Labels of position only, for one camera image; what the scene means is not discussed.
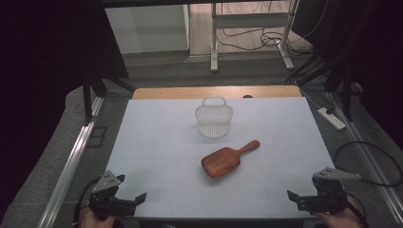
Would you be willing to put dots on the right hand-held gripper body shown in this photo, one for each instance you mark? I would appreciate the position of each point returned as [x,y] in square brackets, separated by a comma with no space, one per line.
[329,196]

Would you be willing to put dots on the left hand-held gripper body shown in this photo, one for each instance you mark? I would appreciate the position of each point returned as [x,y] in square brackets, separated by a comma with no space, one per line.
[106,201]

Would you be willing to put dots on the brown wooden hairbrush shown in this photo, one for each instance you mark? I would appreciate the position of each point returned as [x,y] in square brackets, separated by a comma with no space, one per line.
[221,160]

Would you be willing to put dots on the black stand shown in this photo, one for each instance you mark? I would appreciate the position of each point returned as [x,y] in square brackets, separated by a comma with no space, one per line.
[348,101]
[87,101]

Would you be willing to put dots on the aluminium rail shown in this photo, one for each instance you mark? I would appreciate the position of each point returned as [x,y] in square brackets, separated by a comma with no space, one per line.
[369,158]
[68,174]

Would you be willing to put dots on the dark floor plate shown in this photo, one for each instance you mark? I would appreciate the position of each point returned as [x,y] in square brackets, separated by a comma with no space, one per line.
[97,136]

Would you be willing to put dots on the person's right hand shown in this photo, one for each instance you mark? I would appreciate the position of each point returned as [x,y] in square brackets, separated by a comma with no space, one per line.
[340,220]

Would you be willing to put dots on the small dark object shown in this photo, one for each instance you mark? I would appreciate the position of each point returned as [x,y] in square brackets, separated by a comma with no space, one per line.
[247,96]

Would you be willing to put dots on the person's left hand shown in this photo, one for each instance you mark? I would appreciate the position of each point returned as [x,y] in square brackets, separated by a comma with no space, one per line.
[95,221]

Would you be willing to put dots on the white metal desk frame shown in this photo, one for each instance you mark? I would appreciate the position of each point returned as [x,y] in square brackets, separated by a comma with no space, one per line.
[214,47]

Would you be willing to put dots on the wooden table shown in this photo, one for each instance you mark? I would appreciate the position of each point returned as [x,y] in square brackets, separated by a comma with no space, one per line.
[190,92]

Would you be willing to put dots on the white power strip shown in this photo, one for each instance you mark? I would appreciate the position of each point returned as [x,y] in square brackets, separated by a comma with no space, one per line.
[332,118]

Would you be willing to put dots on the white panel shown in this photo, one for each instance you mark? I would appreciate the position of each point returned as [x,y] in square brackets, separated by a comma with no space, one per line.
[145,28]

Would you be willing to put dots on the black curtain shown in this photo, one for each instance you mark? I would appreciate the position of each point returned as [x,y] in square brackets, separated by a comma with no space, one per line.
[47,63]
[374,47]

